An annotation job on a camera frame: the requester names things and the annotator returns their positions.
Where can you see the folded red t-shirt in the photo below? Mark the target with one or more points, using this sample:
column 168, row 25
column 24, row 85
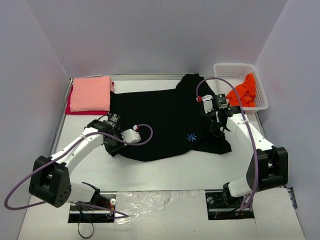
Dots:
column 82, row 113

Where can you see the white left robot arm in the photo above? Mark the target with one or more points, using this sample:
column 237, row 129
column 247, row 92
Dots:
column 51, row 181

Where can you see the black t-shirt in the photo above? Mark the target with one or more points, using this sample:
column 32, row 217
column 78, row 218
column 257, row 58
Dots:
column 175, row 117

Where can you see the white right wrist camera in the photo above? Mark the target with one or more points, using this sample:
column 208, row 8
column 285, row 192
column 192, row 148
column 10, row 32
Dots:
column 207, row 103

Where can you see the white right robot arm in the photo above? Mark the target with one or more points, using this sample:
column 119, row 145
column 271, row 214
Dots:
column 268, row 167

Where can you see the orange t-shirt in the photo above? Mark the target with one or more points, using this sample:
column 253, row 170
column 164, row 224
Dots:
column 246, row 92

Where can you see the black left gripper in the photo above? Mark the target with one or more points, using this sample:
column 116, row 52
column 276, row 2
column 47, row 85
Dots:
column 113, row 146

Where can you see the folded pink t-shirt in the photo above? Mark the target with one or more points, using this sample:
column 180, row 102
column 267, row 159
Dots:
column 90, row 95

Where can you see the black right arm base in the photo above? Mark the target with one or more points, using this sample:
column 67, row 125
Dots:
column 218, row 209

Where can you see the white plastic basket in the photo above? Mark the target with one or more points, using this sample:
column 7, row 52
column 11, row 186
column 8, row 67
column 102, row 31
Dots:
column 235, row 74

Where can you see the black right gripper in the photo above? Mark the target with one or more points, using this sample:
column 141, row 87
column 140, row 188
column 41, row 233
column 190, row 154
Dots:
column 215, row 124

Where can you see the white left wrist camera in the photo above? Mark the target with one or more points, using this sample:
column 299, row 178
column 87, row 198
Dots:
column 131, row 135

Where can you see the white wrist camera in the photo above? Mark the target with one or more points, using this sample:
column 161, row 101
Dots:
column 131, row 135
column 207, row 103

